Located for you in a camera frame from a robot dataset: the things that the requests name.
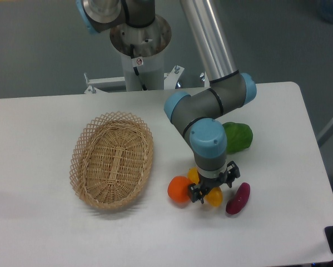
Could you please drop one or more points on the white metal base frame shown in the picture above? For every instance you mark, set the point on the white metal base frame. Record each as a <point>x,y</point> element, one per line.
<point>172,81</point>

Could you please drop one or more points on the purple sweet potato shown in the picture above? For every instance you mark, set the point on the purple sweet potato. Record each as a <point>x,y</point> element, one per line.
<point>240,199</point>

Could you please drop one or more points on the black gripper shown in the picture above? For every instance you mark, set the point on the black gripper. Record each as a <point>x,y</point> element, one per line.
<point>212,179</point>

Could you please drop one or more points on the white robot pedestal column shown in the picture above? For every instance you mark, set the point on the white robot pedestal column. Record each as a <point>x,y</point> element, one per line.
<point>143,73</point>

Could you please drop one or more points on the green bok choy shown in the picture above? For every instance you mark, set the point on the green bok choy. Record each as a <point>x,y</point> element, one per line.
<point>239,137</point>

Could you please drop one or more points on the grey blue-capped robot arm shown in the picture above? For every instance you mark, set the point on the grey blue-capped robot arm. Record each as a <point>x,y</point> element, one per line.
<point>140,36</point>

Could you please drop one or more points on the woven wicker oval basket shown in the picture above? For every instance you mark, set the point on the woven wicker oval basket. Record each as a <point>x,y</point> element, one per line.
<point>112,160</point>

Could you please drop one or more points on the yellow mango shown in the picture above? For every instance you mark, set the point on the yellow mango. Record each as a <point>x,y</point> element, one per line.
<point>214,197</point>

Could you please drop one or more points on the orange fruit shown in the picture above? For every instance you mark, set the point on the orange fruit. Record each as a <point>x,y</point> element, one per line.
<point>178,189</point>

